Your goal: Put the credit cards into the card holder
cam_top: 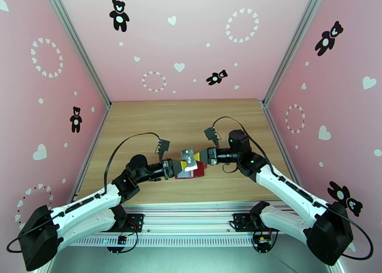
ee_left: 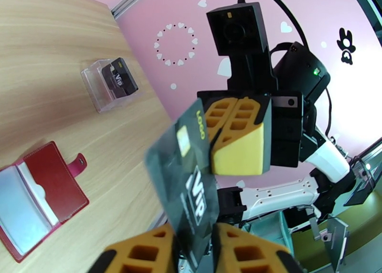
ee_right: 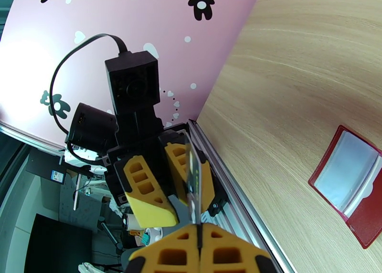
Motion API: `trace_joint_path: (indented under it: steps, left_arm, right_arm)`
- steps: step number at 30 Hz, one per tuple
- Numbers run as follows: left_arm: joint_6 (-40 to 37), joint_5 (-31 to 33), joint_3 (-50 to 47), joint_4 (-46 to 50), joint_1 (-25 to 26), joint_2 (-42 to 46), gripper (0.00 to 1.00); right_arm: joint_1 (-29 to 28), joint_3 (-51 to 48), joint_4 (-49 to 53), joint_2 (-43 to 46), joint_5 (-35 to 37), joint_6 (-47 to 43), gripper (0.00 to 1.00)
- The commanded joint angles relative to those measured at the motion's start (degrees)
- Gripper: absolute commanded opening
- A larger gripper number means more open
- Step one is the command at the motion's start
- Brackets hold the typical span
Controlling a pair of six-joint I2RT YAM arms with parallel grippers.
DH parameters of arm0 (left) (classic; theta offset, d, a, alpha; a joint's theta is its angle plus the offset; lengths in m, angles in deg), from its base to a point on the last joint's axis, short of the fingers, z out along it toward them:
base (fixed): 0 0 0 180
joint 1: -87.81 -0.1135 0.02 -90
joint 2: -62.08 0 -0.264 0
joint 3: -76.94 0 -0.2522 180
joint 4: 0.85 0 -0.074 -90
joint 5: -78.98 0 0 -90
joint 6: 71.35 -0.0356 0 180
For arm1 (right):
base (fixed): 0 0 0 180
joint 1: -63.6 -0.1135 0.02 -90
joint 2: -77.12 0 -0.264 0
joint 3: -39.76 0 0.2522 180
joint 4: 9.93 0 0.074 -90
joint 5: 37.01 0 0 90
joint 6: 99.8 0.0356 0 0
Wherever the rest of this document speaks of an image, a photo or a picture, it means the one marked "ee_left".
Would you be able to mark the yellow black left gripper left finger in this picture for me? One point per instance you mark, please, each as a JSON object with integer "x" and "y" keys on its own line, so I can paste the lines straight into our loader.
{"x": 168, "y": 251}

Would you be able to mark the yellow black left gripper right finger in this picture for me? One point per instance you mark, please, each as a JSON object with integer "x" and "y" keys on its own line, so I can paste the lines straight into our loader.
{"x": 226, "y": 245}

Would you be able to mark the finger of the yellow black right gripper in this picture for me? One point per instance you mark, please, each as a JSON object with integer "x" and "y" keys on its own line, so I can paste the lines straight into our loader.
{"x": 238, "y": 152}
{"x": 220, "y": 109}

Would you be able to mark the black VIP credit card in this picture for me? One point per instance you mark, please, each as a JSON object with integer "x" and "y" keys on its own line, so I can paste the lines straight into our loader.
{"x": 122, "y": 78}
{"x": 179, "y": 176}

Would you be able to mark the clear acrylic card stand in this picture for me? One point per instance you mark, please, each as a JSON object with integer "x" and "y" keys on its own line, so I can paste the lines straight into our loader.
{"x": 95, "y": 87}

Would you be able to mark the red leather card holder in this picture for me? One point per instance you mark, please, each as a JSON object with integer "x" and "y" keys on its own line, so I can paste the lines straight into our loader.
{"x": 50, "y": 173}

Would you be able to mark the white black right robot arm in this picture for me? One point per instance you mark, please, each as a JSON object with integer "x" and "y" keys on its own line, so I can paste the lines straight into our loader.
{"x": 283, "y": 194}

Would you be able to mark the aluminium frame post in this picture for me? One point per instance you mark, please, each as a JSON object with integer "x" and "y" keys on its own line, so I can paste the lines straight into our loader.
{"x": 128, "y": 2}

